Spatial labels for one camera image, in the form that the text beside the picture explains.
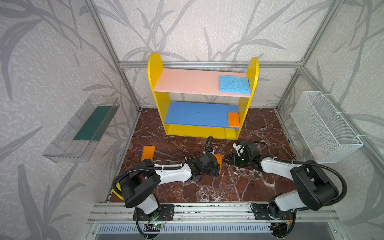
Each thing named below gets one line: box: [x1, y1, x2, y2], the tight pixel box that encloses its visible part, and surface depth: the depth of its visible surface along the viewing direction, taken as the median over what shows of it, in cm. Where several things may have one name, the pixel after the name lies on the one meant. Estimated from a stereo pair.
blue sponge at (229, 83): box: [219, 75, 241, 94], surface depth 76 cm
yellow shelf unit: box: [148, 52, 259, 140], surface depth 93 cm
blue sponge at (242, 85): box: [234, 77, 251, 94], surface depth 75 cm
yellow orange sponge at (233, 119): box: [227, 112, 240, 128], surface depth 95 cm
